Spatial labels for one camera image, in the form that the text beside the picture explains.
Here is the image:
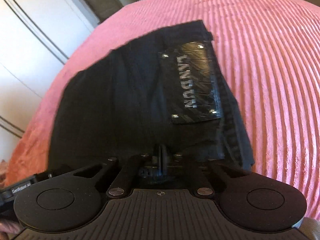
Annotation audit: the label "black pants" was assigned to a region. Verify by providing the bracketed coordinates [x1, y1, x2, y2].
[48, 21, 254, 170]

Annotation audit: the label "white wardrobe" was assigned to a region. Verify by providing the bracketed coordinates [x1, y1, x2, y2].
[1, 0, 98, 161]

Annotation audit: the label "pink ribbed bedspread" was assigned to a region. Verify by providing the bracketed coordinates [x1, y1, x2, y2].
[4, 0, 319, 219]

